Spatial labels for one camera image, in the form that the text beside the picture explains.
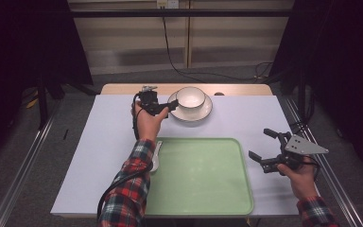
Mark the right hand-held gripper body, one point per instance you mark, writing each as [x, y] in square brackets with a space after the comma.
[305, 146]

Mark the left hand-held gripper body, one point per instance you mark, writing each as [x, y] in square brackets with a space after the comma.
[148, 101]

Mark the white ceramic bowl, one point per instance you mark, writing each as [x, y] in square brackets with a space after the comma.
[191, 96]

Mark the white ceramic plate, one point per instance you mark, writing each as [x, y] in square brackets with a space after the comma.
[201, 113]

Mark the light green plastic tray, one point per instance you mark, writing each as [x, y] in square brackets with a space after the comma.
[208, 176]

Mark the person's left hand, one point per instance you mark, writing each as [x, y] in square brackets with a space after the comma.
[146, 126]

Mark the person's right hand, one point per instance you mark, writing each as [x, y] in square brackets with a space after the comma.
[302, 183]

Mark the black metal stand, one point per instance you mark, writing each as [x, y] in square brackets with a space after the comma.
[42, 104]
[302, 97]

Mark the pale lilac table mat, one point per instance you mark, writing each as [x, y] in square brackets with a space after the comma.
[107, 132]

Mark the small black stick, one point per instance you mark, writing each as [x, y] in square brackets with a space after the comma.
[65, 134]

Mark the black horizontal bar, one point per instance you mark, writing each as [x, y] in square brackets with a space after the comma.
[123, 13]

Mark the dark curtain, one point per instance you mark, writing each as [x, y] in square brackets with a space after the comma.
[19, 47]
[343, 63]

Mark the yellow floor item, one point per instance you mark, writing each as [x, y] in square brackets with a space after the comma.
[32, 102]

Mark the aluminium floor rail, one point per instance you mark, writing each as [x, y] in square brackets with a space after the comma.
[19, 176]
[343, 195]

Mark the wooden vertical post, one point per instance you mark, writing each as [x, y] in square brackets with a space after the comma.
[187, 38]

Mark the white wall socket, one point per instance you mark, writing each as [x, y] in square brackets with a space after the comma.
[167, 3]

